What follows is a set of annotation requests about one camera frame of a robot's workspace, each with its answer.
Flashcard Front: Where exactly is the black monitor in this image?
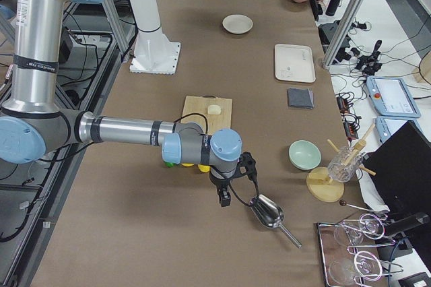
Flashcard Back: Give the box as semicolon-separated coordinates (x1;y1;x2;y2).
364;121;430;215

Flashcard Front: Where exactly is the wooden cup tree stand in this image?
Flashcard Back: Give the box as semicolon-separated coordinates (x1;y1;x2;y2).
306;123;376;202

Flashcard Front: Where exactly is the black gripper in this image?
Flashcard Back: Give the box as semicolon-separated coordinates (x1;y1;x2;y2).
209;165;240;207

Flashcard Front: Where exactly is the cream rabbit tray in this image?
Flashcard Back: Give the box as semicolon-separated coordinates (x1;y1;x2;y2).
274;44;316;84

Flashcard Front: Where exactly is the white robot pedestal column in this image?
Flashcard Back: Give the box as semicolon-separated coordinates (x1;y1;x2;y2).
129;0;180;75

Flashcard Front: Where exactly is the upper blue teach pendant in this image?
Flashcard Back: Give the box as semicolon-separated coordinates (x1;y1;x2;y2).
366;76;422;119

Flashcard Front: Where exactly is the yellow lemon outer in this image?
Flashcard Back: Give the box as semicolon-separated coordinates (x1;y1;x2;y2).
197;164;210;172

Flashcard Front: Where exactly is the round cream plate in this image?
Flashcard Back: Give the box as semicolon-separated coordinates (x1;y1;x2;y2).
222;14;253;34

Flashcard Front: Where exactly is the lower blue teach pendant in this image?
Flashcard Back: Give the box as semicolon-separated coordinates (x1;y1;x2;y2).
375;116;421;144

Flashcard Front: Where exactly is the blue teach pendant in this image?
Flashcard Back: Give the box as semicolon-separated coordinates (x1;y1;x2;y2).
375;116;421;144
366;76;422;119

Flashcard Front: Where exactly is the wooden cutting board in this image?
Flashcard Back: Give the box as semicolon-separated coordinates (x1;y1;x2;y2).
181;96;232;135

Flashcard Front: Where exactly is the wrist black camera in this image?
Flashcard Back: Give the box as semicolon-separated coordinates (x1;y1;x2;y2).
240;152;257;181

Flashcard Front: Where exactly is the clear glass cup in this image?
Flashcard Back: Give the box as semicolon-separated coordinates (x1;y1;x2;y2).
328;146;363;183

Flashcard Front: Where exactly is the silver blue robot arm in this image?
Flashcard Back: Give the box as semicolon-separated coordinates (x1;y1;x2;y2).
1;0;242;206

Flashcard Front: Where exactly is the folded grey cloth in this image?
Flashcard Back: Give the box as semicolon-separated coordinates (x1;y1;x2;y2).
287;88;314;109

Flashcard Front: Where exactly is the metal ice scoop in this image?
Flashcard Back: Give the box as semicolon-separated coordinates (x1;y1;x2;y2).
250;194;302;249

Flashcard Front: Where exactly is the aluminium frame post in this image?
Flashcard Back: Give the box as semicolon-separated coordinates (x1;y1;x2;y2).
322;0;363;70

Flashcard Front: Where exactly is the mint green bowl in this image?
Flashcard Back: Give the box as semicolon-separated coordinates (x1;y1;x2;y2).
288;140;321;170

